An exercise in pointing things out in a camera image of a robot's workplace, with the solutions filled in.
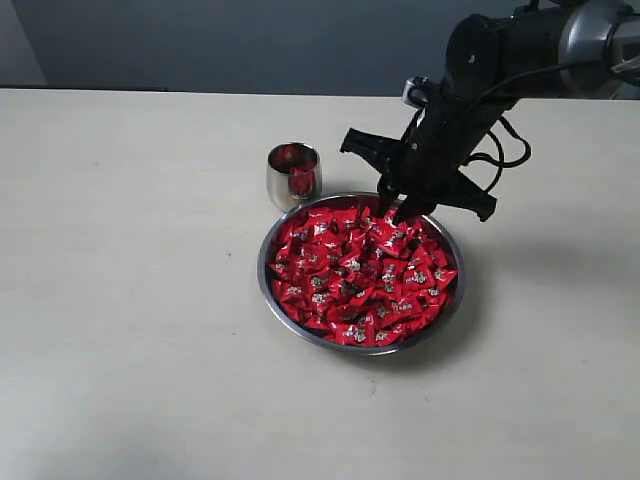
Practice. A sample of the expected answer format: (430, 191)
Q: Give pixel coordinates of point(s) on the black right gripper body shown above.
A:
(425, 162)

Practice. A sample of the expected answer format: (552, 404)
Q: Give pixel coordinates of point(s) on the red candies inside cup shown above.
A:
(293, 158)

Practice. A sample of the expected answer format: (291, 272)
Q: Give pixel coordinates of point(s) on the round stainless steel bowl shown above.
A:
(267, 253)

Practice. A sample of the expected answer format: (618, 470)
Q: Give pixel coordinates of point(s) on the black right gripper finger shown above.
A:
(387, 195)
(408, 209)

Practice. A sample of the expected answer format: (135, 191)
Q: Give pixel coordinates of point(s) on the pile of red wrapped candies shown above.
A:
(355, 279)

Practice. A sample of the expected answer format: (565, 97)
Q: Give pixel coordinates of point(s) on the stainless steel cup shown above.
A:
(288, 191)

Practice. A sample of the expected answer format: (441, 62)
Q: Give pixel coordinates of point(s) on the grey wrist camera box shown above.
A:
(416, 92)

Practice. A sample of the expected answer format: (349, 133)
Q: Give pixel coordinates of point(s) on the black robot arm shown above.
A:
(572, 49)

